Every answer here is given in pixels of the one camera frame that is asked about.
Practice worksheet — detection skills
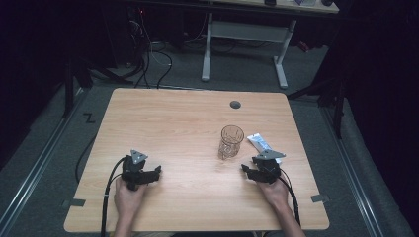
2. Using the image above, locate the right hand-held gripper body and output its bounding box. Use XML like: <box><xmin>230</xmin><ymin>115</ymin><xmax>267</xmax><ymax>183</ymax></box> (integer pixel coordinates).
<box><xmin>251</xmin><ymin>149</ymin><xmax>287</xmax><ymax>185</ymax></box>

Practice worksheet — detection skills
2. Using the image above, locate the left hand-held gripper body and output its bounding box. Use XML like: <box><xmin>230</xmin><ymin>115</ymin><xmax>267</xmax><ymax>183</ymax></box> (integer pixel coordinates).
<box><xmin>122</xmin><ymin>149</ymin><xmax>148</xmax><ymax>192</ymax></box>

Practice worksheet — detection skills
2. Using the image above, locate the white tube with blue print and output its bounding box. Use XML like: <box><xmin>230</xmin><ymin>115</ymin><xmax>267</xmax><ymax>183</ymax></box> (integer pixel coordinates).
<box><xmin>246</xmin><ymin>132</ymin><xmax>284</xmax><ymax>165</ymax></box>

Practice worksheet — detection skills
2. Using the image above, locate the clear plastic cup with handle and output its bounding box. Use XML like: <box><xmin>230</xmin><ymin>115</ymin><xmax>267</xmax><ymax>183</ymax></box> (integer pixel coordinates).
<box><xmin>217</xmin><ymin>124</ymin><xmax>245</xmax><ymax>161</ymax></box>

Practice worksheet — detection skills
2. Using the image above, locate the person's right hand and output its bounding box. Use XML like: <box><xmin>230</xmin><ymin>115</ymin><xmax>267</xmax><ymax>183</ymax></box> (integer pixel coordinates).
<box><xmin>258</xmin><ymin>177</ymin><xmax>292</xmax><ymax>210</ymax></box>

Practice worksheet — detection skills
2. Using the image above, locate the person's left hand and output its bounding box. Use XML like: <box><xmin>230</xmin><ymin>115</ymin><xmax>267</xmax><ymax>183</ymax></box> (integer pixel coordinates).
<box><xmin>114</xmin><ymin>179</ymin><xmax>148</xmax><ymax>218</ymax></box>

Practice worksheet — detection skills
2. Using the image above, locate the black metal stand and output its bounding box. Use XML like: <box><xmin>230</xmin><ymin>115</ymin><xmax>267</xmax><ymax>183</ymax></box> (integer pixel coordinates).
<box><xmin>287</xmin><ymin>77</ymin><xmax>348</xmax><ymax>140</ymax></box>
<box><xmin>61</xmin><ymin>53</ymin><xmax>133</xmax><ymax>119</ymax></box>

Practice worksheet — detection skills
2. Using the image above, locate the desk with white metal legs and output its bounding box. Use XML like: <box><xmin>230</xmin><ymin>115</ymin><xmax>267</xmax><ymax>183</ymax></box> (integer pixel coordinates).
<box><xmin>201</xmin><ymin>0</ymin><xmax>340</xmax><ymax>89</ymax></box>

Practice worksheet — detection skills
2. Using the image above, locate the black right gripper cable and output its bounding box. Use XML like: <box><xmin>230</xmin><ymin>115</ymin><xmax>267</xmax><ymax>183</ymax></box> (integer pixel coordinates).
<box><xmin>279</xmin><ymin>176</ymin><xmax>301</xmax><ymax>227</ymax></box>

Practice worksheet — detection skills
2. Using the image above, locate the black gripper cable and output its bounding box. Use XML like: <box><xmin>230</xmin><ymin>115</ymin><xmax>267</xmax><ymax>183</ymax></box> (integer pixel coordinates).
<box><xmin>100</xmin><ymin>156</ymin><xmax>129</xmax><ymax>237</ymax></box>
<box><xmin>279</xmin><ymin>176</ymin><xmax>301</xmax><ymax>227</ymax></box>

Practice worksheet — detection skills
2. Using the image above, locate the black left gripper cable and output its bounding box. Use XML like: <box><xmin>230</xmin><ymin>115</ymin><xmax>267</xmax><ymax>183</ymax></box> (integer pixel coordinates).
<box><xmin>100</xmin><ymin>156</ymin><xmax>129</xmax><ymax>237</ymax></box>

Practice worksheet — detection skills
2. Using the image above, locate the black floor cable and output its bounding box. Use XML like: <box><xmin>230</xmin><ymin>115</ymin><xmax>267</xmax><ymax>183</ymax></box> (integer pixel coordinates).
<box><xmin>74</xmin><ymin>133</ymin><xmax>99</xmax><ymax>184</ymax></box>

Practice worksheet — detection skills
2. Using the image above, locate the metal floor rail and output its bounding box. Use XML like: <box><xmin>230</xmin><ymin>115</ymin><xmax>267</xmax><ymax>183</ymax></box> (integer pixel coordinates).
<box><xmin>320</xmin><ymin>105</ymin><xmax>385</xmax><ymax>237</ymax></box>
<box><xmin>0</xmin><ymin>88</ymin><xmax>85</xmax><ymax>231</ymax></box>

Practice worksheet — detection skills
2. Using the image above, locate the bundle of black floor cables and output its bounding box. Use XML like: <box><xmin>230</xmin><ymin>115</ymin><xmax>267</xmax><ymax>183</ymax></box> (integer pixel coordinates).
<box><xmin>122</xmin><ymin>45</ymin><xmax>174</xmax><ymax>90</ymax></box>

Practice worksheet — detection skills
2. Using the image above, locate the white floor cable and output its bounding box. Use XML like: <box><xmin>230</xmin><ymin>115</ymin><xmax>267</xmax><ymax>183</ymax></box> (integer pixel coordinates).
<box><xmin>129</xmin><ymin>19</ymin><xmax>172</xmax><ymax>67</ymax></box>

